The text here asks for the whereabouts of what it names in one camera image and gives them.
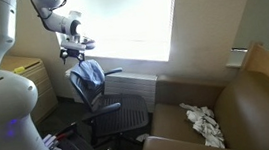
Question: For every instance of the red and black tool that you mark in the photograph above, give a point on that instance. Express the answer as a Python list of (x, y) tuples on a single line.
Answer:
[(65, 133)]

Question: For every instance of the light wooden dresser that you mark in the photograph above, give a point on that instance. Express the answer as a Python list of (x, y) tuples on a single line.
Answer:
[(38, 85)]

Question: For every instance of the blue shirt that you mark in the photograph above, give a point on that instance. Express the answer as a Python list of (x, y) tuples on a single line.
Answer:
[(90, 73)]

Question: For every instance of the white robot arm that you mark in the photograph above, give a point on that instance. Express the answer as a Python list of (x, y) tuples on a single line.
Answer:
[(4, 109)]

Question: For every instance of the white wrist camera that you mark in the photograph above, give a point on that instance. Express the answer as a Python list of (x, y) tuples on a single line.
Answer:
[(76, 45)]

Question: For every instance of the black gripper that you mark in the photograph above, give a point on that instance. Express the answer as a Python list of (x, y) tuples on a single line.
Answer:
[(71, 52)]

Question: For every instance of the white crumpled cloth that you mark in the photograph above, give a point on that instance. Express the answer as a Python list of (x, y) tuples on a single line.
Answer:
[(205, 124)]

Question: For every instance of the brown leather armchair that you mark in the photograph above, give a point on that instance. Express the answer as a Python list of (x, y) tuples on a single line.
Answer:
[(252, 116)]

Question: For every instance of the white connector blocks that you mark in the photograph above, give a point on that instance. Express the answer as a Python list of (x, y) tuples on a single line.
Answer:
[(51, 144)]

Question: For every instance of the black mesh office chair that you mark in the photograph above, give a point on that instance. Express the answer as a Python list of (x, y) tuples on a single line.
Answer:
[(121, 113)]

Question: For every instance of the yellow sticky note pad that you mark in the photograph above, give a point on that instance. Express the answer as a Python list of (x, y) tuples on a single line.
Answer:
[(19, 69)]

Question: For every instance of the white paper scrap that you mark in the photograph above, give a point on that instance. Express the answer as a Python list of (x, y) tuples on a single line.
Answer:
[(142, 137)]

